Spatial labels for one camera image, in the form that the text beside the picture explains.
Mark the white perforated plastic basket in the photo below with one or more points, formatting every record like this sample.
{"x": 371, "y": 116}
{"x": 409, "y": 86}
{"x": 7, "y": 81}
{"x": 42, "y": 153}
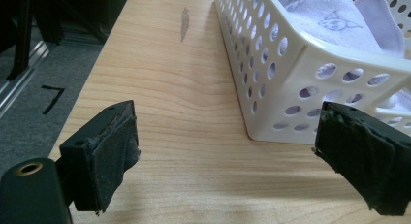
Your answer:
{"x": 310, "y": 69}

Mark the lavender printed towel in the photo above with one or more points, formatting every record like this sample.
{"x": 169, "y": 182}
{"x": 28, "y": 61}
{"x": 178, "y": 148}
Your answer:
{"x": 339, "y": 20}

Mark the black metal stand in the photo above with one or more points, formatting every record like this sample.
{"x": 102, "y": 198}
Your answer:
{"x": 22, "y": 33}

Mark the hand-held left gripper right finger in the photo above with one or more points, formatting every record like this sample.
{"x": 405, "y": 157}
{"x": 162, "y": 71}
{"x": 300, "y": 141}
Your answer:
{"x": 365, "y": 153}

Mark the silver aluminium rail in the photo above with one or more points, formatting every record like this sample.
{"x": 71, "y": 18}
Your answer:
{"x": 19, "y": 78}

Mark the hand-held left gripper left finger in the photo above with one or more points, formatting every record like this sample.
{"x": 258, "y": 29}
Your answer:
{"x": 103, "y": 153}

